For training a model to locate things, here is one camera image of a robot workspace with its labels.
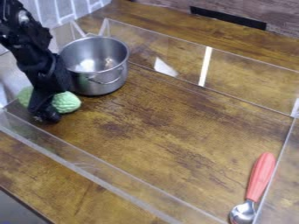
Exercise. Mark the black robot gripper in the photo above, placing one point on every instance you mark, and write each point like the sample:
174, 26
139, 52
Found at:
49, 79

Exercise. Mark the green bumpy gourd toy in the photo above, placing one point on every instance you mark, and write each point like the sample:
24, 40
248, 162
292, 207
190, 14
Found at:
65, 101

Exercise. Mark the silver metal pot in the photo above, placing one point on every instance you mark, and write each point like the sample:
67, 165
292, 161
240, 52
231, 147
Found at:
96, 61

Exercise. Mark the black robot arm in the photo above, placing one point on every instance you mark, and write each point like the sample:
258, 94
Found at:
25, 39

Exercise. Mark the clear acrylic tray barrier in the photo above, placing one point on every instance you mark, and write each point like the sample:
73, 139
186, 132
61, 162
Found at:
172, 141

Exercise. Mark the black wall slot strip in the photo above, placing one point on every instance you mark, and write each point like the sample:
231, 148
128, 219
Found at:
228, 18

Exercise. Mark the red handled metal spoon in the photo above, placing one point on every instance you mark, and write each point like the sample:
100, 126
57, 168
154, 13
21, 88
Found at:
243, 213

